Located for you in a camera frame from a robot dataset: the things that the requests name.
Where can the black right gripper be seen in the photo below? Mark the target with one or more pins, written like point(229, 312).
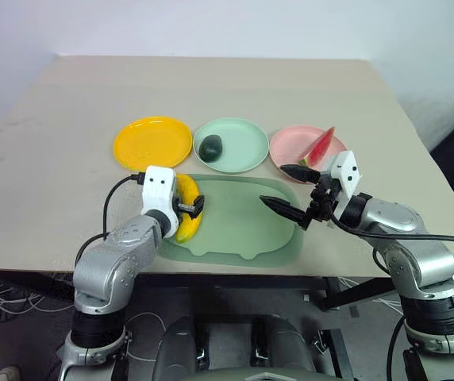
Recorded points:
point(322, 198)

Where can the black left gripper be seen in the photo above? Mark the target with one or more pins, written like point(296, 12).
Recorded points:
point(184, 207)

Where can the yellow banana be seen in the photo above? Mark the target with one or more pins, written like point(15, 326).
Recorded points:
point(189, 231)

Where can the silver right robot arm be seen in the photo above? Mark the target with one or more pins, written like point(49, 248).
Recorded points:
point(413, 254)

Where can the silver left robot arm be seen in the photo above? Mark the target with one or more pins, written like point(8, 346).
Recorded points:
point(108, 266)

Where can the pink round plate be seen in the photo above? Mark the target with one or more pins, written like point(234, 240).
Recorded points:
point(289, 143)

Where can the light green round plate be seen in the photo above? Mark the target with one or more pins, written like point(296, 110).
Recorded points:
point(243, 147)

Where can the yellow round plate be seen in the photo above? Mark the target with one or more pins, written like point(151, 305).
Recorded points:
point(151, 142)

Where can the green silicone tray mat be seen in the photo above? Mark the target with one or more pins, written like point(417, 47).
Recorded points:
point(235, 222)

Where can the red watermelon slice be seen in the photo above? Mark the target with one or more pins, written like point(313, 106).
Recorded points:
point(320, 148)

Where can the dark green avocado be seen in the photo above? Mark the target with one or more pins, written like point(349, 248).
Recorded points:
point(210, 148)

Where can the dark grey rounded housing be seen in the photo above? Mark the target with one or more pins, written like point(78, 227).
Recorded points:
point(179, 345)
point(286, 343)

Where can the beige shoe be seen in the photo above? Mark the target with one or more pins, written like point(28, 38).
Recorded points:
point(8, 374)

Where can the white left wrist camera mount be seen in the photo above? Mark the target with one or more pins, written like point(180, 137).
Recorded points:
point(158, 190)

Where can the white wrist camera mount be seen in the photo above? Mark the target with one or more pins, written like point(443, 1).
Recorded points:
point(158, 190)
point(346, 174)

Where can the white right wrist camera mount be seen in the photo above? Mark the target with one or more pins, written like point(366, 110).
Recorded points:
point(346, 174)

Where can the black table frame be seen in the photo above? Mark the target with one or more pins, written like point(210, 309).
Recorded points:
point(231, 284)

